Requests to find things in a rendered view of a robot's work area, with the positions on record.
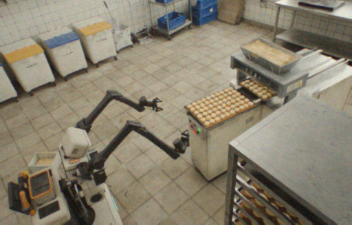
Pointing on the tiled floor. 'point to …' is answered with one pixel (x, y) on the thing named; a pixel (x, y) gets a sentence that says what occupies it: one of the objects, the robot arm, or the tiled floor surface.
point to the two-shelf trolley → (167, 15)
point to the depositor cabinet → (337, 97)
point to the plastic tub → (44, 161)
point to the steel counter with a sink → (298, 37)
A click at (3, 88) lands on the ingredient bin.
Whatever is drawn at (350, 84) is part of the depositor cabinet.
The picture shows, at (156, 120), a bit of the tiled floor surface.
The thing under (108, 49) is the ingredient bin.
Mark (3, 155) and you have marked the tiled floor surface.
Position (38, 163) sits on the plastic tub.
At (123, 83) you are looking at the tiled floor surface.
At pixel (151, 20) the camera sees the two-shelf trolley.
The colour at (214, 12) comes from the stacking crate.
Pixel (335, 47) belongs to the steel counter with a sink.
